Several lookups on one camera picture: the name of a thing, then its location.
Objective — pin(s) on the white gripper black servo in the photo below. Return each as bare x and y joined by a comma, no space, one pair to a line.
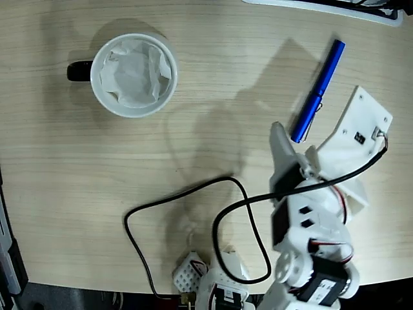
283,155

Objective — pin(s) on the blue metal pen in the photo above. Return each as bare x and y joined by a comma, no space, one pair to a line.
317,92

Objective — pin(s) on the white flat device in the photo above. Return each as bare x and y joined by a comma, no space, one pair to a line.
322,8

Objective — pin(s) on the white perforated plastic block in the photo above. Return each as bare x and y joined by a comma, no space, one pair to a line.
187,274

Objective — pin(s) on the crumpled white tissue paper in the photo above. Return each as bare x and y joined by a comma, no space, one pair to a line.
132,77

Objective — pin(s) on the wrist camera on white mount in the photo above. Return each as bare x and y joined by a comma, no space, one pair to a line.
358,116

